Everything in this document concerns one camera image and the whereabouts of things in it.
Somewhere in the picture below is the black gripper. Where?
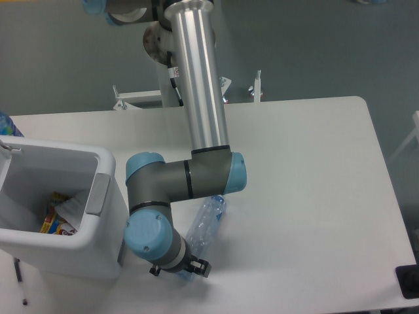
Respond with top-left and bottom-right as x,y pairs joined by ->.
149,254 -> 211,277

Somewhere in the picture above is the crushed clear plastic bottle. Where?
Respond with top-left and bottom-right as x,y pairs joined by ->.
173,194 -> 228,284

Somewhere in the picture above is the clear plastic wrapper bag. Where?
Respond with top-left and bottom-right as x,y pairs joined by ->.
55,190 -> 90,230

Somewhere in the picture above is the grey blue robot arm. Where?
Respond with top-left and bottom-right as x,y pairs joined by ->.
82,1 -> 247,277

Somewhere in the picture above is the white trash can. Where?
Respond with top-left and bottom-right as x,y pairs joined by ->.
1,136 -> 128,279

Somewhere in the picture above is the colourful snack package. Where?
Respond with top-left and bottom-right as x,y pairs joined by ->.
39,192 -> 77,236

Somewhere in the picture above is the black pen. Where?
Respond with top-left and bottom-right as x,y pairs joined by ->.
14,257 -> 28,306

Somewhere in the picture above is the blue water bottle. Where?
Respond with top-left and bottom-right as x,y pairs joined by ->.
0,111 -> 24,137

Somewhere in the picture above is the black device at table edge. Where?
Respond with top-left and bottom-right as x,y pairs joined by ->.
395,264 -> 418,300

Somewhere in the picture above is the white pedestal foot bracket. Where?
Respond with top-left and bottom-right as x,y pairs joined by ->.
113,85 -> 162,111

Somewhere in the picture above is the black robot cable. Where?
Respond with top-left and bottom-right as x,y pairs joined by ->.
166,50 -> 187,107

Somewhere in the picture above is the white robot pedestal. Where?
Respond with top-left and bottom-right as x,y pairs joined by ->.
143,22 -> 183,107

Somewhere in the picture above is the white frame at right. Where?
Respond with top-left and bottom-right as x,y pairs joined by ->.
388,111 -> 418,163

